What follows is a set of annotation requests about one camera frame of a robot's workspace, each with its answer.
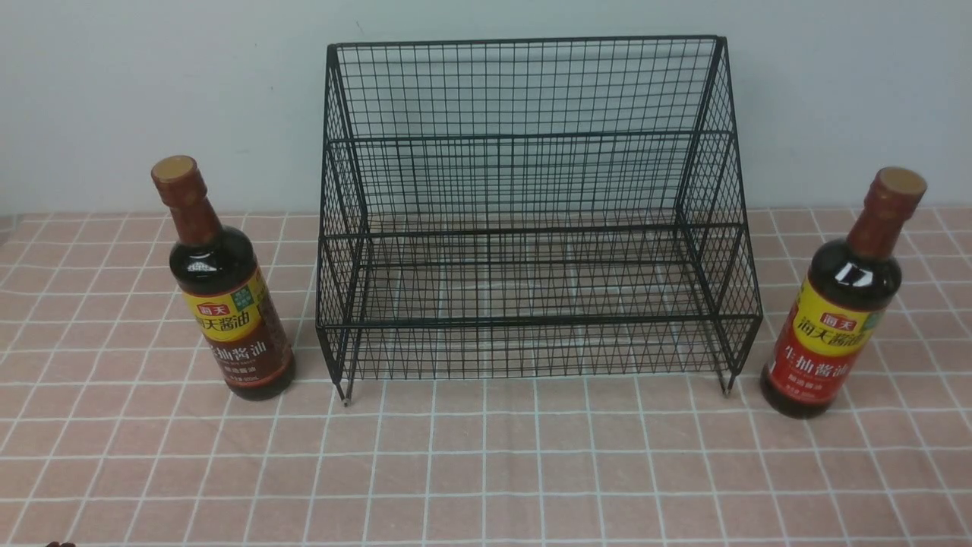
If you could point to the black wire mesh rack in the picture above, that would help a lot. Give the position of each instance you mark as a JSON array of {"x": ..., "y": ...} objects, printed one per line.
[{"x": 533, "y": 208}]

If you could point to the dark soy sauce bottle brown label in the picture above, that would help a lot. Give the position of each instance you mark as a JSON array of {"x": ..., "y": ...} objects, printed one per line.
[{"x": 217, "y": 271}]

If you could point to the pink checkered tablecloth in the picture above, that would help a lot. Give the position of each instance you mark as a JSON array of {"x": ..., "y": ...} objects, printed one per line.
[{"x": 118, "y": 431}]

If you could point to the light soy sauce bottle red label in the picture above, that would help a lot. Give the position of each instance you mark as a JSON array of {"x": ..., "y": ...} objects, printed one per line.
[{"x": 847, "y": 288}]

